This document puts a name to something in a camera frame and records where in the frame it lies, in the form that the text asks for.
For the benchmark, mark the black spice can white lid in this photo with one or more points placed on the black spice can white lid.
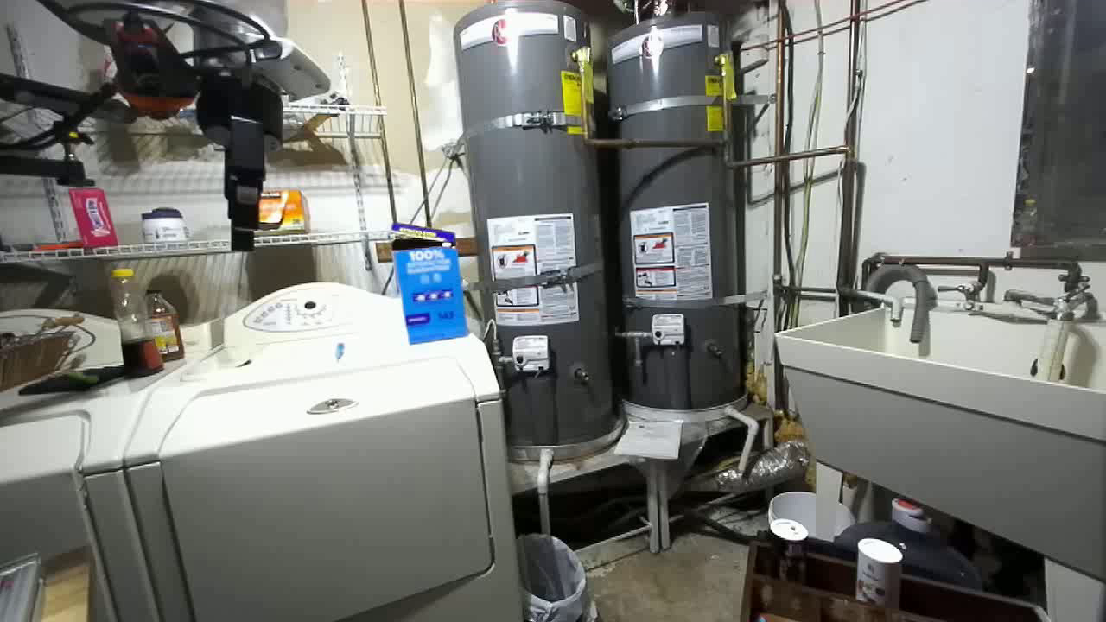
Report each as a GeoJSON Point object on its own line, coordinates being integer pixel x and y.
{"type": "Point", "coordinates": [788, 528]}

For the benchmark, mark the silver flexible duct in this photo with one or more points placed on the silver flexible duct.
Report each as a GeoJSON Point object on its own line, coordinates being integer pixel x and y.
{"type": "Point", "coordinates": [773, 468]}

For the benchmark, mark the dark wooden stool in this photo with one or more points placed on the dark wooden stool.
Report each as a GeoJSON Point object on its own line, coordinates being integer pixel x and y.
{"type": "Point", "coordinates": [829, 590]}

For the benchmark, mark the white washing machine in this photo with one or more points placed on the white washing machine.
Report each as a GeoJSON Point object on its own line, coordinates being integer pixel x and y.
{"type": "Point", "coordinates": [323, 494]}

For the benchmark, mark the trash bin with gray bag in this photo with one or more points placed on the trash bin with gray bag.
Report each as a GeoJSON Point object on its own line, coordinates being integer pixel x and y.
{"type": "Point", "coordinates": [554, 574]}

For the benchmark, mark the gray water heater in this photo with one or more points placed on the gray water heater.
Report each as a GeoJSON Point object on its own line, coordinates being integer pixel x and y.
{"type": "Point", "coordinates": [677, 159]}
{"type": "Point", "coordinates": [538, 173]}

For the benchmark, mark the metal sink faucet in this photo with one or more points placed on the metal sink faucet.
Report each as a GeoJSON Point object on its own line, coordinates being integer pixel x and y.
{"type": "Point", "coordinates": [1076, 305]}

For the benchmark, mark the yellow-capped dark liquid bottle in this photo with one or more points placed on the yellow-capped dark liquid bottle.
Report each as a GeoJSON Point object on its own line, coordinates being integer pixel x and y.
{"type": "Point", "coordinates": [139, 334]}

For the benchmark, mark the dark window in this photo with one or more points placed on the dark window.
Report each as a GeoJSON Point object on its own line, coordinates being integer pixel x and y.
{"type": "Point", "coordinates": [1064, 114]}

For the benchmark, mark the blue detergent box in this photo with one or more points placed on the blue detergent box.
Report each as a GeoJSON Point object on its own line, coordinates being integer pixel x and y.
{"type": "Point", "coordinates": [429, 288]}

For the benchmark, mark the white plastic bucket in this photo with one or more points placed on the white plastic bucket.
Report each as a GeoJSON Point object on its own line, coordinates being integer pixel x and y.
{"type": "Point", "coordinates": [823, 512]}

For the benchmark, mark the white utility sink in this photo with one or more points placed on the white utility sink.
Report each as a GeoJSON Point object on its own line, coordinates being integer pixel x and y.
{"type": "Point", "coordinates": [943, 459]}

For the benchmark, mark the orange package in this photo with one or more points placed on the orange package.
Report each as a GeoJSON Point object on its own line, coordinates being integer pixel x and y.
{"type": "Point", "coordinates": [285, 209]}

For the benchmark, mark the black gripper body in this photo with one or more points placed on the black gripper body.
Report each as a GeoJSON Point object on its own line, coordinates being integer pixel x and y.
{"type": "Point", "coordinates": [243, 139]}

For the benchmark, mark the black wall pipes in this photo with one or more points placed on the black wall pipes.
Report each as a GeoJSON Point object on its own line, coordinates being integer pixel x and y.
{"type": "Point", "coordinates": [851, 209]}

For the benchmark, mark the white dryer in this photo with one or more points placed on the white dryer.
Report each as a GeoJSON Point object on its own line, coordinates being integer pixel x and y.
{"type": "Point", "coordinates": [45, 459]}

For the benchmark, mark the white jar dark lid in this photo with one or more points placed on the white jar dark lid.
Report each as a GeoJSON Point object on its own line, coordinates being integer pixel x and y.
{"type": "Point", "coordinates": [163, 229]}

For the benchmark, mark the amber liquid bottle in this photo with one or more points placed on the amber liquid bottle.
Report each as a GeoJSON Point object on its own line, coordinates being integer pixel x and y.
{"type": "Point", "coordinates": [171, 328]}

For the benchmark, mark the white heater stand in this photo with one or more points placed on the white heater stand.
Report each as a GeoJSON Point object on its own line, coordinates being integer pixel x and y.
{"type": "Point", "coordinates": [662, 444]}

